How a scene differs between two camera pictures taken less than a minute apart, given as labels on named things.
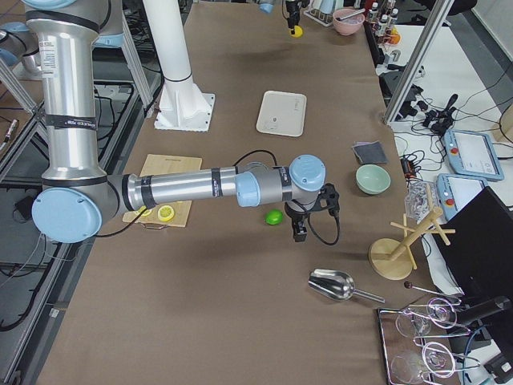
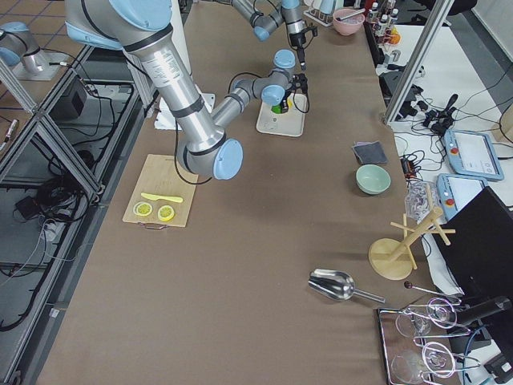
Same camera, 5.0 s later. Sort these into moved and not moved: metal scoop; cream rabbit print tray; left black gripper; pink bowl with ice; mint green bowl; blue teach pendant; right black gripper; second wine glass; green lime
Moved: green lime; right black gripper; left black gripper
Not moved: second wine glass; cream rabbit print tray; pink bowl with ice; mint green bowl; metal scoop; blue teach pendant
